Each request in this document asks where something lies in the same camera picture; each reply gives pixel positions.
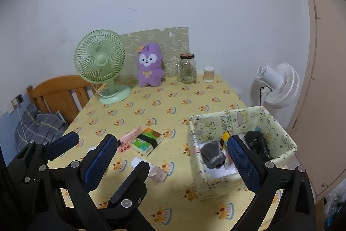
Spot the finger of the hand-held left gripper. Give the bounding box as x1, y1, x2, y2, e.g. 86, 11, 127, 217
6, 131, 80, 183
97, 161, 151, 221

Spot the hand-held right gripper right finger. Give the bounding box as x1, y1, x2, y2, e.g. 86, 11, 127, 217
226, 135, 317, 231

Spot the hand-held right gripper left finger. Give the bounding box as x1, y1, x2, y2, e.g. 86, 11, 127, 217
32, 134, 119, 218

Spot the pink patterned packet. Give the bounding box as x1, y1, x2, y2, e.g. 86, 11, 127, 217
224, 157, 238, 170

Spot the black cloth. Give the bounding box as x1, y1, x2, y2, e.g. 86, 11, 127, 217
244, 130, 273, 162

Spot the yellow and black packet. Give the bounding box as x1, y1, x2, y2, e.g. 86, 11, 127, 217
222, 131, 233, 149

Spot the black glitter pouch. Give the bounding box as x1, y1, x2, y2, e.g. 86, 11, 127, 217
201, 140, 227, 170

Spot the cartoon print fabric storage box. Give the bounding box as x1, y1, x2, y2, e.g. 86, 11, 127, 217
188, 105, 298, 200

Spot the grey plaid blanket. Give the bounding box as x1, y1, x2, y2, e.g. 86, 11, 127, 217
15, 104, 69, 153

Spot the pink flat packet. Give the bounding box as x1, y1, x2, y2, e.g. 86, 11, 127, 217
117, 127, 142, 153

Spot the green tissue pack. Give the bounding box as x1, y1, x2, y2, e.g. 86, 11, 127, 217
131, 127, 165, 157

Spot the white standing fan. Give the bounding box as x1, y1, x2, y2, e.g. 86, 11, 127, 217
250, 63, 300, 110

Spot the green desk fan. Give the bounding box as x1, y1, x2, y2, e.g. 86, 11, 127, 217
74, 29, 132, 105

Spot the small jar with white lid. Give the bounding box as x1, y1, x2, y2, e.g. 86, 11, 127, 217
203, 66, 215, 83

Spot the clear plastic bag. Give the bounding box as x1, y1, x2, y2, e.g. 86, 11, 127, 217
323, 190, 346, 231

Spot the purple plush bunny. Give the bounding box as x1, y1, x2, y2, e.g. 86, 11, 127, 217
136, 43, 165, 88

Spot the glass jar with brown lid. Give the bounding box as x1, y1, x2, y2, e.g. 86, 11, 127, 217
180, 53, 198, 84

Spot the beige wardrobe door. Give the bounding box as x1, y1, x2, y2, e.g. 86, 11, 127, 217
287, 0, 346, 197

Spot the green patterned board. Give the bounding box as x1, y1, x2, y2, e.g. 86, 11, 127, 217
117, 27, 190, 80

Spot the white cable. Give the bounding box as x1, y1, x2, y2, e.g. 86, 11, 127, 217
15, 105, 27, 143

